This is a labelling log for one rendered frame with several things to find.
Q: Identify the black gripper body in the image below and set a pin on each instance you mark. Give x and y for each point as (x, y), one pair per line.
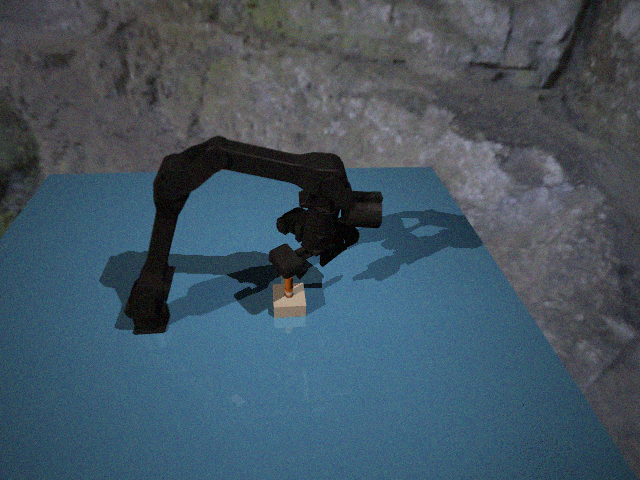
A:
(289, 263)

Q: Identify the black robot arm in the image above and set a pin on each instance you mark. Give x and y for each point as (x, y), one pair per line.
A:
(322, 177)

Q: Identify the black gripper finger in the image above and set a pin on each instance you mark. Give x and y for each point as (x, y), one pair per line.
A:
(302, 272)
(327, 256)

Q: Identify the tan square block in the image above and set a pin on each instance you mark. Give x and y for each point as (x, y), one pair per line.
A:
(294, 306)

